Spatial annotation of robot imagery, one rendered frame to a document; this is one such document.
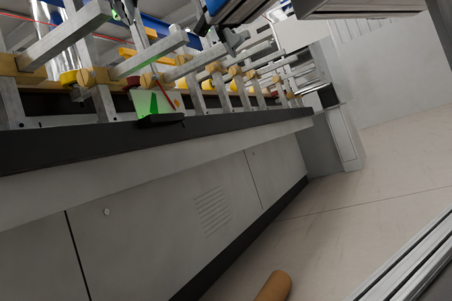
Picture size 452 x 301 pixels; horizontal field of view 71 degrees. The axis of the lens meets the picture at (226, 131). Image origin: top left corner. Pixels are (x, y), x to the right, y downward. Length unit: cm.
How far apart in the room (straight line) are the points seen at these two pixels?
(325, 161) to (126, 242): 256
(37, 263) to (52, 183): 26
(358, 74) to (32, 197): 912
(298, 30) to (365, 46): 637
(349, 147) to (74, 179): 272
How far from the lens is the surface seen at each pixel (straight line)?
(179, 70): 112
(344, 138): 322
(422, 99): 953
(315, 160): 342
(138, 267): 118
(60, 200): 79
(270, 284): 116
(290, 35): 333
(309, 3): 48
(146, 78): 111
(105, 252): 110
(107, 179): 87
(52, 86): 109
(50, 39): 73
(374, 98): 947
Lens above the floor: 53
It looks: 4 degrees up
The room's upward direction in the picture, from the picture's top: 18 degrees counter-clockwise
